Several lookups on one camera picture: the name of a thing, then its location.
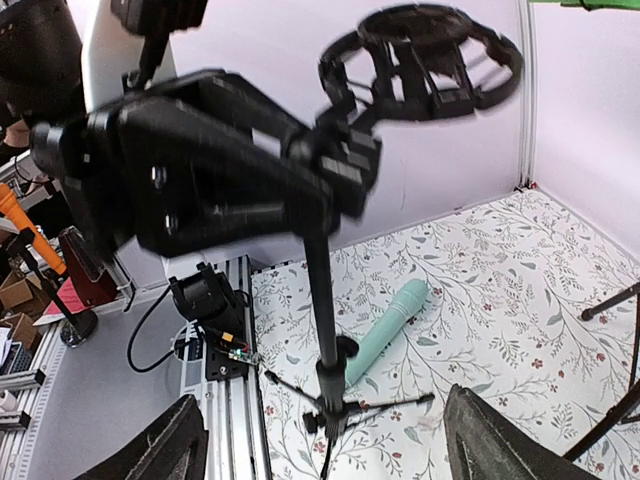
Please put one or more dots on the background mic stand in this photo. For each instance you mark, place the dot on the background mic stand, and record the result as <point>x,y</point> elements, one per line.
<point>78,327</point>

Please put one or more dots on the aluminium front rail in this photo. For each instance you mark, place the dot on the aluminium front rail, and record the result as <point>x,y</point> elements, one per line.
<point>232,412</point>

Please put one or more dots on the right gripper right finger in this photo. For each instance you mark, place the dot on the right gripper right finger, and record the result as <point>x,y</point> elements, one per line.
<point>482,444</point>

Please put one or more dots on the green paper sheet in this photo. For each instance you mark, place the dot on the green paper sheet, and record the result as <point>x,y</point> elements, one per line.
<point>593,5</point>

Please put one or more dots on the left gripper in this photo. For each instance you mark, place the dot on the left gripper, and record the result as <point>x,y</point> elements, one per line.
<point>188,164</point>

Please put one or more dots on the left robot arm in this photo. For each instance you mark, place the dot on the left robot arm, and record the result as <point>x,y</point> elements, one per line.
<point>40,63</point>

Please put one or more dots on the black shock mount tripod stand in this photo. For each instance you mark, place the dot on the black shock mount tripod stand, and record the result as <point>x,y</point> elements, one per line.
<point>411,63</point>

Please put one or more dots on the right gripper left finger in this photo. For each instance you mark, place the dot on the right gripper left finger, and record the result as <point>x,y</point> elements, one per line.
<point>173,446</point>

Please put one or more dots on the mint green toy microphone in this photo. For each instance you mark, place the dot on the mint green toy microphone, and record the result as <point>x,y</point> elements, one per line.
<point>405,305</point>

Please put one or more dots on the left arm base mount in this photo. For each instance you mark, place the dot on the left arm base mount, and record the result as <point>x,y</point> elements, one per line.
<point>219,314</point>

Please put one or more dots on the left aluminium frame post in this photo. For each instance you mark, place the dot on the left aluminium frame post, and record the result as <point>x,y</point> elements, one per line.
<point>528,95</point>

